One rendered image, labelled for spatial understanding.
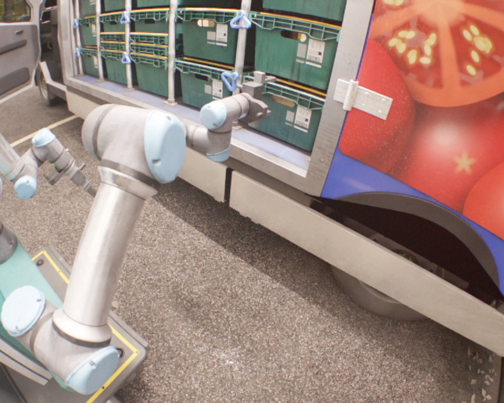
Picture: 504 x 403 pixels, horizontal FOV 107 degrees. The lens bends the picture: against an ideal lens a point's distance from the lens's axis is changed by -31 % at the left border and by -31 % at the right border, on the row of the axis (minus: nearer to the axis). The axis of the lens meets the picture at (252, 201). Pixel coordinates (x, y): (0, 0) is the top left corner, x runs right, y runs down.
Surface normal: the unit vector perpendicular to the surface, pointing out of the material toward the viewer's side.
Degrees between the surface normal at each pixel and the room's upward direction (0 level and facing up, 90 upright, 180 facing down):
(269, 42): 94
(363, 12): 90
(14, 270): 0
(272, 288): 0
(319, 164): 90
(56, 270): 0
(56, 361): 39
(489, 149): 90
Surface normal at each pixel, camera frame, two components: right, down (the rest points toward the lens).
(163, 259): 0.11, -0.76
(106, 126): -0.14, -0.15
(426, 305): -0.57, 0.47
